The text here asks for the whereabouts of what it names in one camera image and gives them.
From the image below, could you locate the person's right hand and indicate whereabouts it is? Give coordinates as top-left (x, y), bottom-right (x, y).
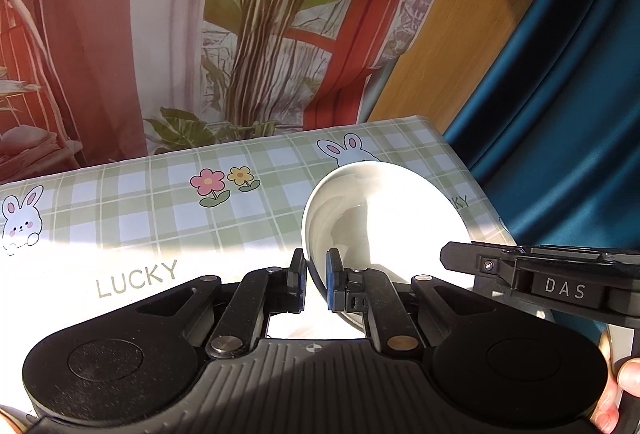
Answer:
top-left (594, 328), bottom-right (640, 434)

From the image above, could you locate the wooden wall panel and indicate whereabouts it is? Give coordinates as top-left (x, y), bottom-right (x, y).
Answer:
top-left (364, 0), bottom-right (581, 132)

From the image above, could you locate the checked rabbit print tablecloth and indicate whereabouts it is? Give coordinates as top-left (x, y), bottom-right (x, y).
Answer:
top-left (0, 115), bottom-right (517, 410)

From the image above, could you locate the blue curtain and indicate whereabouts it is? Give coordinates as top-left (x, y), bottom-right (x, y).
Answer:
top-left (442, 0), bottom-right (640, 251)

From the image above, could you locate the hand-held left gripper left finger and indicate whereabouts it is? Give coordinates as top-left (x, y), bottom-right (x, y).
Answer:
top-left (132, 248), bottom-right (307, 361)

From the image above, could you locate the printed room scene wall tapestry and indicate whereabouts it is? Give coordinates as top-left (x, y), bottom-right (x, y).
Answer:
top-left (0, 0), bottom-right (473, 185)

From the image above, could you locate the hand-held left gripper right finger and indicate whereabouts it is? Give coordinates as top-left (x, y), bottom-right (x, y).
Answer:
top-left (325, 248), bottom-right (497, 355)

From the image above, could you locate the white patterned bowl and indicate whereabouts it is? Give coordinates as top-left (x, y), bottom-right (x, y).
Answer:
top-left (300, 162), bottom-right (471, 331)

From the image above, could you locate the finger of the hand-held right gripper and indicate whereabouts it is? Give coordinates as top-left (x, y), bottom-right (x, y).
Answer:
top-left (439, 241), bottom-right (522, 291)

